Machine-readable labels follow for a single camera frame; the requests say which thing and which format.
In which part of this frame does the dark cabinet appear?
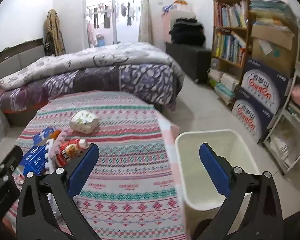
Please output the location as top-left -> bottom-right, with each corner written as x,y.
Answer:
165,42 -> 213,84

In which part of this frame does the patterned striped tablecloth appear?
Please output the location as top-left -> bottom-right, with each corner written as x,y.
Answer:
2,90 -> 188,240

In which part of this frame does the white toothed foam piece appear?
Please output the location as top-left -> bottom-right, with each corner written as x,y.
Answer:
44,132 -> 65,174

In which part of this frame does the brown cardboard box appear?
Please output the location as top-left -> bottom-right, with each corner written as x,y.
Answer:
250,24 -> 297,78

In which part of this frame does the pile of black clothes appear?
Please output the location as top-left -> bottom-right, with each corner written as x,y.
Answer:
169,17 -> 206,47

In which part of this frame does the row of hanging clothes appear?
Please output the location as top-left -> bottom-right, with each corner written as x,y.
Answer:
86,2 -> 140,29

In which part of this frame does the red snack packet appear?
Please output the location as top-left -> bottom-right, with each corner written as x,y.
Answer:
55,138 -> 88,167

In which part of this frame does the wooden bookshelf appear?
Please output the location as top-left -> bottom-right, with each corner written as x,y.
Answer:
209,0 -> 256,105

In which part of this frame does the large blue box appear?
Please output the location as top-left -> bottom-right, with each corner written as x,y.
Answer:
18,144 -> 50,177

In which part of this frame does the row of colourful books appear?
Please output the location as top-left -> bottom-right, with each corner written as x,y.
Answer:
213,29 -> 247,65

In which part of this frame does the small blue box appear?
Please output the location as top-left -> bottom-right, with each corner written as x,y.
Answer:
32,127 -> 61,147

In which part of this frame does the glass door frame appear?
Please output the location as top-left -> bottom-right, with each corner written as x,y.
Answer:
82,0 -> 116,48

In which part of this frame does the stack of folded papers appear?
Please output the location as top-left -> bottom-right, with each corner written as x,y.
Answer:
249,0 -> 298,32

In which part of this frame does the grey bed headboard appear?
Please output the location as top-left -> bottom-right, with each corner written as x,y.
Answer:
0,38 -> 47,88

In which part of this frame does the purple patterned blanket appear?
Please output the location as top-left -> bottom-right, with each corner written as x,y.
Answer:
0,64 -> 185,113

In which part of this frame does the floral tissue pack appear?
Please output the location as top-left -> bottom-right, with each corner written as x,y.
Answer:
69,110 -> 99,133

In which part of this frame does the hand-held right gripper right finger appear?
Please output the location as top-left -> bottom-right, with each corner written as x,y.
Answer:
192,142 -> 283,240

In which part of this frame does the stack of packets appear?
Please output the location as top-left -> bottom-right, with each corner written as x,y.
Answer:
207,67 -> 240,103

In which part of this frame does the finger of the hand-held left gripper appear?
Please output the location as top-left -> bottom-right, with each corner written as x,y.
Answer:
0,145 -> 23,219

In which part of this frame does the pink cabinet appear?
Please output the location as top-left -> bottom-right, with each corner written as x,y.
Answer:
162,4 -> 198,43

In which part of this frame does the brown hanging coat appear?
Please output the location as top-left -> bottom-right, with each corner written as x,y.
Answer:
44,9 -> 66,56

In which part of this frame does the white curtain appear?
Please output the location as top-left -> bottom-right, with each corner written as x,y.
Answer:
138,0 -> 153,45

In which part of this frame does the white metal rack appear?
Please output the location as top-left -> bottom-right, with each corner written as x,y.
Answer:
263,21 -> 300,175

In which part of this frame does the white plastic bin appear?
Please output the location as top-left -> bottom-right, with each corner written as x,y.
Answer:
174,129 -> 262,233

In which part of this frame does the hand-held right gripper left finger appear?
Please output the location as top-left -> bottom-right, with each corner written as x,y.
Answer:
16,143 -> 100,240

